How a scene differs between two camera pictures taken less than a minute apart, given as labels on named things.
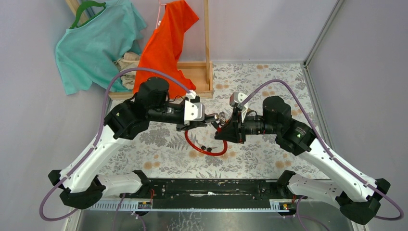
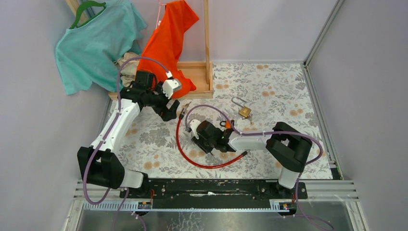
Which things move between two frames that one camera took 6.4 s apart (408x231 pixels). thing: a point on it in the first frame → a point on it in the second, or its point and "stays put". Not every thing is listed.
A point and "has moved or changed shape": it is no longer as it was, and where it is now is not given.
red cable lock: [219, 129] has moved or changed shape
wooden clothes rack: [201, 72] stays put
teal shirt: [87, 52] stays put
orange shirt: [161, 54] stays put
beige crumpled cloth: [129, 60] stays put
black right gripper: [234, 131] → [198, 143]
